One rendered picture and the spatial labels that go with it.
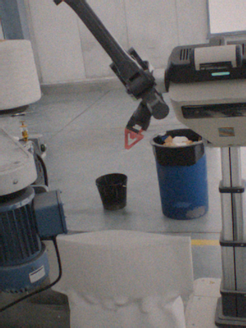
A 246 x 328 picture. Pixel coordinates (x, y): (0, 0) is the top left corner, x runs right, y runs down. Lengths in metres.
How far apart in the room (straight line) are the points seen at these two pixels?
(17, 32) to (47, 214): 9.01
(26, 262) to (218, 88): 0.91
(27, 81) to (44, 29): 8.91
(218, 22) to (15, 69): 8.24
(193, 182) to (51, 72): 6.88
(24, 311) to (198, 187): 1.95
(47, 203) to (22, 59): 0.36
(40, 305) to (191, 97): 1.16
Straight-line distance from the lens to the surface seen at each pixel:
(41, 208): 1.15
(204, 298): 2.51
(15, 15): 10.05
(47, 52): 10.13
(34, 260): 1.20
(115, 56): 1.44
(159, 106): 1.43
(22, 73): 1.18
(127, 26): 9.54
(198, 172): 3.69
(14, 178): 1.09
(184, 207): 3.77
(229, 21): 9.28
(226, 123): 1.78
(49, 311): 2.21
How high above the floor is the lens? 1.75
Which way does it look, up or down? 20 degrees down
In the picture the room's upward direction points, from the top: 8 degrees counter-clockwise
